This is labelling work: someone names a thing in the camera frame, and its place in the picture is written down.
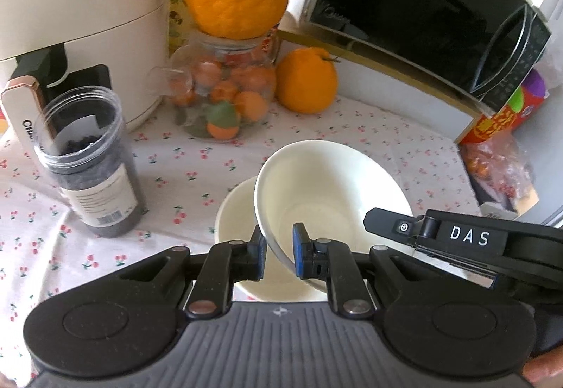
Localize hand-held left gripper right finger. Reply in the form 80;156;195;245
292;221;447;319

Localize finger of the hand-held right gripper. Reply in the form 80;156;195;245
411;245;500;288
364;207;441;248

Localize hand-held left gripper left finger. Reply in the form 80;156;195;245
116;226;269;320

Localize cream bowl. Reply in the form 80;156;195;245
215;177;328;305
254;140;414;296

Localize dark cardboard box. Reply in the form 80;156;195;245
470;177;539;219

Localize plastic bag of small oranges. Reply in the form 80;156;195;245
460;133;535;199

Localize grey appliance door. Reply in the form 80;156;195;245
543;186;563;230

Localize cherry print tablecloth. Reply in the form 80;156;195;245
0;95;485;388

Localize red snack box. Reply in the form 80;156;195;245
457;69;550;146

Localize pile of small mandarins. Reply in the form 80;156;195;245
169;54;276;140

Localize clear plastic jar dark contents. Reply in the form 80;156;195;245
34;86;149;239

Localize yellow patterned box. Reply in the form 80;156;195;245
168;0;194;54

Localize white air fryer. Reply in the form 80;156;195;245
0;0;170;155

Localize glass jar with handle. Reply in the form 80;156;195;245
150;25;279;142

